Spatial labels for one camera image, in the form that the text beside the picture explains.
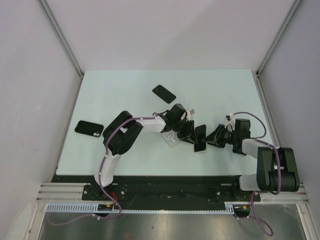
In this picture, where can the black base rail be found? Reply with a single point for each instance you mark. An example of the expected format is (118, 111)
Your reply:
(163, 192)

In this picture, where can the beige phone case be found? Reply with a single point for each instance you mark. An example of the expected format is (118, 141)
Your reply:
(200, 150)

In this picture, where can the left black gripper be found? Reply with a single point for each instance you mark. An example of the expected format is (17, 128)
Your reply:
(186, 136)

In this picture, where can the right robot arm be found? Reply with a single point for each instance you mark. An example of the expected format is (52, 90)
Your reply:
(276, 168)

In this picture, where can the white slotted cable duct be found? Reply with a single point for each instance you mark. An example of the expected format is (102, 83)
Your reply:
(99, 208)

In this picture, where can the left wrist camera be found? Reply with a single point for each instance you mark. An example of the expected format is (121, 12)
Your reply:
(189, 113)

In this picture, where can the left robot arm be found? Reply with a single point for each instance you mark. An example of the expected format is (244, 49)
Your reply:
(120, 135)

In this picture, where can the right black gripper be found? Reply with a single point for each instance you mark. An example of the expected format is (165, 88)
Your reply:
(214, 138)

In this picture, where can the black phone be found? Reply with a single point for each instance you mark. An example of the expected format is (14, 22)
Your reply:
(164, 94)
(200, 136)

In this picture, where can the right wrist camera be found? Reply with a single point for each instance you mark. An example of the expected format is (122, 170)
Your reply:
(230, 121)

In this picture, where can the black silicone phone case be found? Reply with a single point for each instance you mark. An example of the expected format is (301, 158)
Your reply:
(89, 128)

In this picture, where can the black phone on table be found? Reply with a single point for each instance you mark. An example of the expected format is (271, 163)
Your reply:
(164, 94)

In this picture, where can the clear magsafe phone case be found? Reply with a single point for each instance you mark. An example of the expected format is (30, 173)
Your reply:
(171, 139)

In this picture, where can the teal phone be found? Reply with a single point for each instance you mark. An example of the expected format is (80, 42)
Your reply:
(238, 150)

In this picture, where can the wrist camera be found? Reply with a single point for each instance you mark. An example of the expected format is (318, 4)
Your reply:
(230, 121)
(189, 113)

